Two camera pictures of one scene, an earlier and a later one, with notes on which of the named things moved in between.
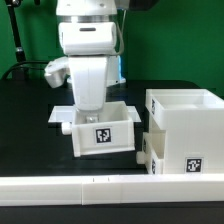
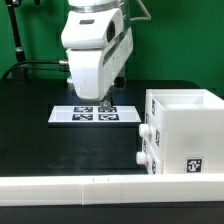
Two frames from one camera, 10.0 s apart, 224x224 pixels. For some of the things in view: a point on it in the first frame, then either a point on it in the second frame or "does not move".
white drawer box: [101, 131] to [153, 128]
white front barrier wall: [18, 191] does not move
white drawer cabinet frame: [193, 123] does not move
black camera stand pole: [18, 74] does not move
